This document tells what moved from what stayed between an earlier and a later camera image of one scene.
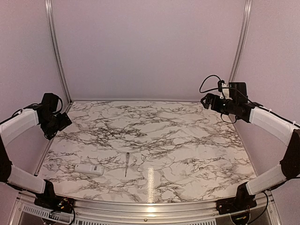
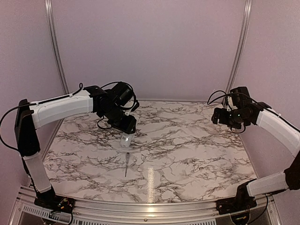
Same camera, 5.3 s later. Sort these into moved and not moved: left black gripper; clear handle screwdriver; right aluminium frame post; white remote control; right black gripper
Moved: white remote control; left black gripper; right black gripper
Not moved: right aluminium frame post; clear handle screwdriver
